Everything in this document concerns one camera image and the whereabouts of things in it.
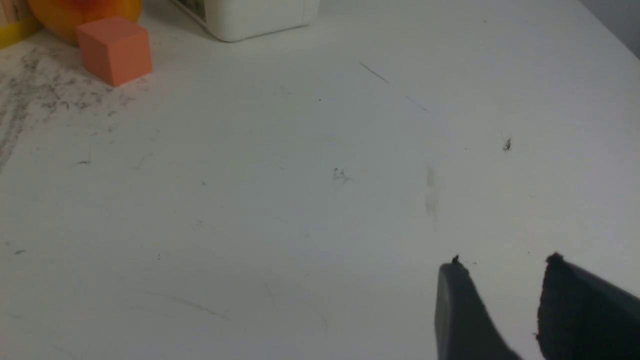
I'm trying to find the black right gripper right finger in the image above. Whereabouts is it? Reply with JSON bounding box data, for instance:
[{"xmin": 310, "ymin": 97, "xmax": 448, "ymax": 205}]
[{"xmin": 535, "ymin": 253, "xmax": 640, "ymax": 360}]

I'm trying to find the yellow bamboo steamer basket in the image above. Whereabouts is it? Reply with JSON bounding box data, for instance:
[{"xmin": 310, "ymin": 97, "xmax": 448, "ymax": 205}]
[{"xmin": 0, "ymin": 0, "xmax": 42, "ymax": 49}]

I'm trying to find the orange foam cube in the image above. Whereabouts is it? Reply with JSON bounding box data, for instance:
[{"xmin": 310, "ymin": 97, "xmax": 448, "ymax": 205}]
[{"xmin": 76, "ymin": 16, "xmax": 153, "ymax": 87}]

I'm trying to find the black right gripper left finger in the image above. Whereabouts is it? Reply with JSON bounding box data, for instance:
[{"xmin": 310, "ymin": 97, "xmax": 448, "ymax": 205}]
[{"xmin": 434, "ymin": 255, "xmax": 521, "ymax": 360}]

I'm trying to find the white box with green lid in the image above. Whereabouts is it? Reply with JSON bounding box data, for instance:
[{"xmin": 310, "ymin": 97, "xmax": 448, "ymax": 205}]
[{"xmin": 174, "ymin": 0, "xmax": 321, "ymax": 43}]

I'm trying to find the orange yellow toy pear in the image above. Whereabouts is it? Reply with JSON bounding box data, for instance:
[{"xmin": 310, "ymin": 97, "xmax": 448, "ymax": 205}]
[{"xmin": 28, "ymin": 0, "xmax": 142, "ymax": 46}]

